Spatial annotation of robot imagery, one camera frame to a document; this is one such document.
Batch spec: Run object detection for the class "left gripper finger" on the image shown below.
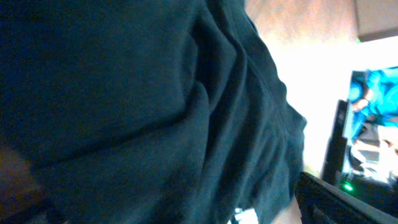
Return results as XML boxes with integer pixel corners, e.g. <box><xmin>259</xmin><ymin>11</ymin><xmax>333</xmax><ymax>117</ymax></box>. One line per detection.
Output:
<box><xmin>295</xmin><ymin>172</ymin><xmax>397</xmax><ymax>224</ymax></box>

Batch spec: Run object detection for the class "dark teal t-shirt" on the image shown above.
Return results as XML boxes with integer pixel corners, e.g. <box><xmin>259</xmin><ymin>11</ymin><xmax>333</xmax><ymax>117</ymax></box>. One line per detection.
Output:
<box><xmin>1</xmin><ymin>0</ymin><xmax>306</xmax><ymax>223</ymax></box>

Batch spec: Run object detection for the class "monitor with blue screen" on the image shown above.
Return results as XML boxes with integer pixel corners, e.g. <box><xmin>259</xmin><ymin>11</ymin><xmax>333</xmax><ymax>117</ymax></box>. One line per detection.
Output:
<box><xmin>322</xmin><ymin>67</ymin><xmax>397</xmax><ymax>217</ymax></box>

